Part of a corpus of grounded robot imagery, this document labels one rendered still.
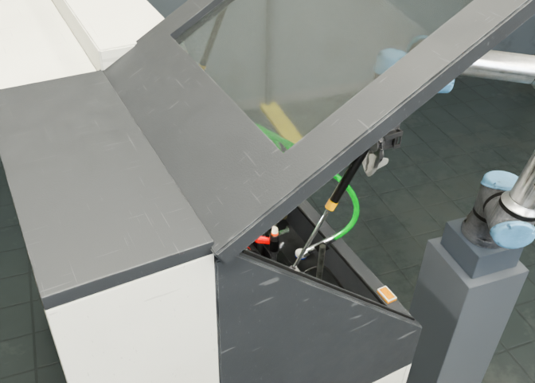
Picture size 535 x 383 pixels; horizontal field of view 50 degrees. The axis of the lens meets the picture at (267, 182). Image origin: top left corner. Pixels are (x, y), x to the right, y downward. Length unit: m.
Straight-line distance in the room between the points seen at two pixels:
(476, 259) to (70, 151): 1.28
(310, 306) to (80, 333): 0.48
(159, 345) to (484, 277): 1.23
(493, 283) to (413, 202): 1.60
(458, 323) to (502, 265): 0.25
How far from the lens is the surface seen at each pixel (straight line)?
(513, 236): 1.78
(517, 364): 2.90
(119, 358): 1.09
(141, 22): 1.66
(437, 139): 4.19
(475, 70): 1.63
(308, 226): 1.89
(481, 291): 2.03
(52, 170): 1.18
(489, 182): 1.86
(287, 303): 1.19
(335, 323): 1.34
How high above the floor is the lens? 2.16
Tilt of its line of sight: 37 degrees down
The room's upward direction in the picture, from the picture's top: 2 degrees clockwise
